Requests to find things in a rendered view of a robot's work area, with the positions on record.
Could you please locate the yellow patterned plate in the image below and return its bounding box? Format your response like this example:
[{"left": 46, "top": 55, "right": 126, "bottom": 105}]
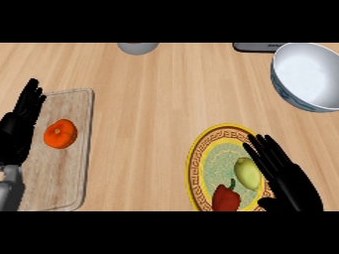
[{"left": 185, "top": 123, "right": 278, "bottom": 212}]

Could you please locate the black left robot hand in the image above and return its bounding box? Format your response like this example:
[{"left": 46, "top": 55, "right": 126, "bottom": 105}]
[{"left": 0, "top": 77, "right": 49, "bottom": 172}]

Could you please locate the orange tangerine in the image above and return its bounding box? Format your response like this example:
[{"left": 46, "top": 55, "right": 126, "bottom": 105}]
[{"left": 43, "top": 118, "right": 80, "bottom": 150}]

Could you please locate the grey round cup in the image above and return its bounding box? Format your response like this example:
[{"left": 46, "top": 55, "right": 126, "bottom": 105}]
[{"left": 115, "top": 42, "right": 161, "bottom": 57}]

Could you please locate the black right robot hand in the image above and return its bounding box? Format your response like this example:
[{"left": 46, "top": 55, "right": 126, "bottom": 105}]
[{"left": 242, "top": 133, "right": 327, "bottom": 212}]

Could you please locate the dark grey flat appliance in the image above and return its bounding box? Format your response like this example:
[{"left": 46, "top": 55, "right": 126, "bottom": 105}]
[{"left": 232, "top": 42, "right": 293, "bottom": 54}]

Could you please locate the white bowl with blue pattern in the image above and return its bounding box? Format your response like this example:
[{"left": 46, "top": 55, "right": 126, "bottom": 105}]
[{"left": 269, "top": 42, "right": 339, "bottom": 113}]

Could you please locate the red bell pepper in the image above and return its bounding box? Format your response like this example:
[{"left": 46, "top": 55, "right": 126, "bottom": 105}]
[{"left": 211, "top": 178, "right": 244, "bottom": 212}]

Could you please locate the pale wooden cutting board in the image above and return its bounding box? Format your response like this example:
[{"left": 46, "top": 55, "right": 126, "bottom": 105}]
[{"left": 16, "top": 86, "right": 96, "bottom": 212}]

